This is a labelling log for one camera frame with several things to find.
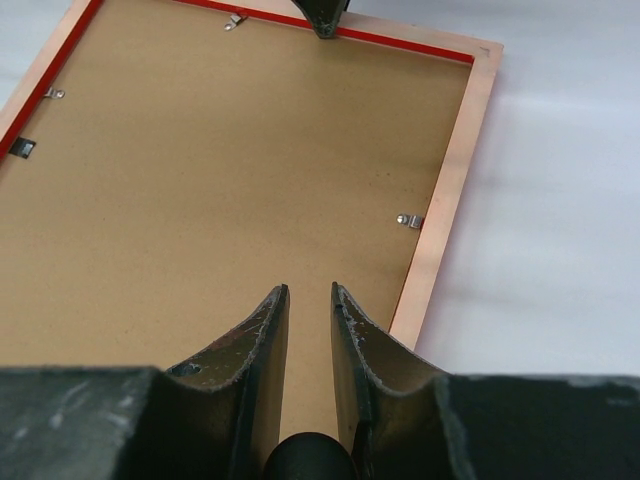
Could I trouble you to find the red picture frame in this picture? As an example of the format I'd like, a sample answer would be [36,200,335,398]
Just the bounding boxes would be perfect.
[1,1,503,436]

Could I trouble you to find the silver frame retaining clip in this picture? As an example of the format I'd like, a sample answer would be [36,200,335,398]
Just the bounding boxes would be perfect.
[396,214,424,230]

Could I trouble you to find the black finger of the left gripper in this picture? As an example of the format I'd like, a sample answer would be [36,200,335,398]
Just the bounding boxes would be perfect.
[292,0,350,40]

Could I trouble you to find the black frame hanger tab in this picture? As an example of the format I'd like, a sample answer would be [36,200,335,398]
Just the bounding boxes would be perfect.
[9,137,37,159]

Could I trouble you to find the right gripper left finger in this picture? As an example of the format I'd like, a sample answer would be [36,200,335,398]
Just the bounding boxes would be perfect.
[167,284,290,479]

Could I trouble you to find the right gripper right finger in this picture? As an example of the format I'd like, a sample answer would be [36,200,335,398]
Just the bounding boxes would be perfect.
[331,283,448,479]

